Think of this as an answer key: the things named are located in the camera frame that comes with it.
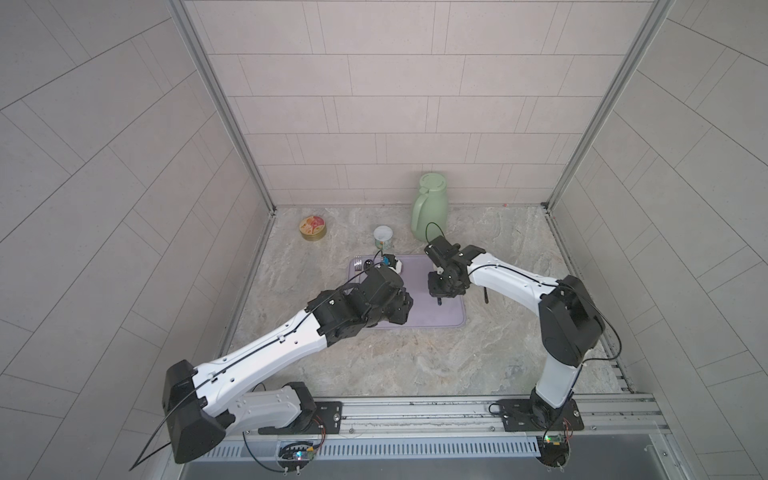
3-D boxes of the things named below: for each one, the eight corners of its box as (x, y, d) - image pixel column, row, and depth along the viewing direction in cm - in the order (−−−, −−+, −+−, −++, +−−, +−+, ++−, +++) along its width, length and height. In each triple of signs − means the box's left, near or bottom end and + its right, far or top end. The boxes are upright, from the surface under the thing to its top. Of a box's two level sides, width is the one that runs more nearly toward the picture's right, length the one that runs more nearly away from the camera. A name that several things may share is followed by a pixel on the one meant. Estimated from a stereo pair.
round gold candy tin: (300, 240, 108) (297, 233, 105) (304, 222, 114) (302, 215, 111) (324, 240, 108) (322, 233, 105) (327, 222, 114) (325, 215, 111)
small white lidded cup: (373, 251, 106) (372, 240, 101) (374, 236, 110) (374, 225, 105) (392, 251, 106) (392, 240, 101) (392, 236, 110) (392, 225, 105)
